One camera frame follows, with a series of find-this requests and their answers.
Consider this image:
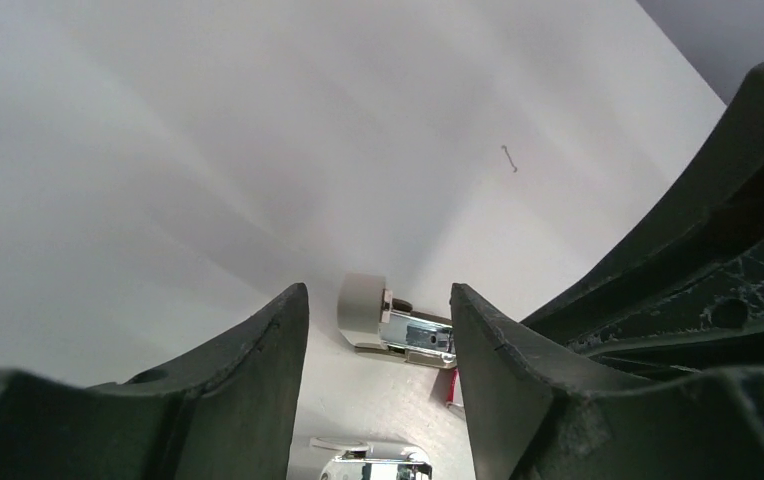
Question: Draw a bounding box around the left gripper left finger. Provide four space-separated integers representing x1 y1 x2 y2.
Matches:
0 283 309 479

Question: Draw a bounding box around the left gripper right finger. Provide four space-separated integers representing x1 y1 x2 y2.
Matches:
450 284 764 479

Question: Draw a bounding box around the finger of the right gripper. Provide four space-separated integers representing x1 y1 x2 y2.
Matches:
524 62 764 379

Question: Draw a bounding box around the cardboard staple box tray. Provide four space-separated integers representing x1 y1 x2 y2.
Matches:
445 369 466 419

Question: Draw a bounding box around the loose bent staple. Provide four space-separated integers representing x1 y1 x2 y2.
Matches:
500 145 519 173

